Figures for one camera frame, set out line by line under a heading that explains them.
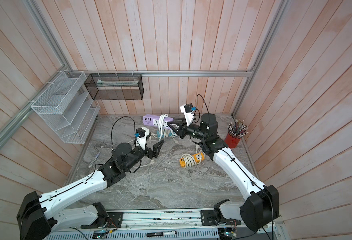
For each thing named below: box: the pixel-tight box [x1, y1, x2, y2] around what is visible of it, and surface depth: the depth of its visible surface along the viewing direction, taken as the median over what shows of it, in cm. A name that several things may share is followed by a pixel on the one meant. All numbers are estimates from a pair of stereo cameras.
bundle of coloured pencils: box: [227, 119, 249, 139], surface depth 92 cm
